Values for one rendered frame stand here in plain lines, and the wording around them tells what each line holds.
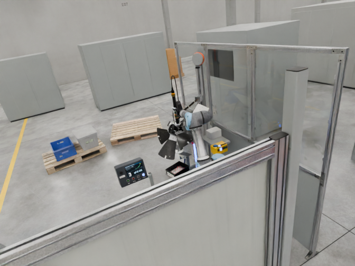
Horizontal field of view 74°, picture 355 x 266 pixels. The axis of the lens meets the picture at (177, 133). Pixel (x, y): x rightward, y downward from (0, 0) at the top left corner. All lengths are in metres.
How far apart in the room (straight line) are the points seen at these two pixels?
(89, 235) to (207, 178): 0.33
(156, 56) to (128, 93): 1.53
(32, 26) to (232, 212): 13.98
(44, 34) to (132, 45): 7.12
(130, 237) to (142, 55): 7.63
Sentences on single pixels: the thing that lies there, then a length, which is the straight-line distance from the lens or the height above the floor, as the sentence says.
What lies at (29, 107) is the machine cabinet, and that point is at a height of 0.35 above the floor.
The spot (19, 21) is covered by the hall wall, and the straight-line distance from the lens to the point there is 14.45.
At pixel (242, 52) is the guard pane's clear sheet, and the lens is 2.67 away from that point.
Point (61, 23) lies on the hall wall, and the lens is 14.41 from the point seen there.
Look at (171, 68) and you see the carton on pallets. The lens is 10.78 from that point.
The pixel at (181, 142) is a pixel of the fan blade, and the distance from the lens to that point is 2.60.
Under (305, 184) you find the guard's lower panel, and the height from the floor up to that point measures 0.83.
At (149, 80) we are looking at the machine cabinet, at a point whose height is 0.62.
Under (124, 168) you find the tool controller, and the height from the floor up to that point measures 1.24.
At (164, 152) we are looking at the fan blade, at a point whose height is 0.98.
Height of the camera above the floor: 2.38
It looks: 26 degrees down
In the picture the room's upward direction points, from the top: 9 degrees counter-clockwise
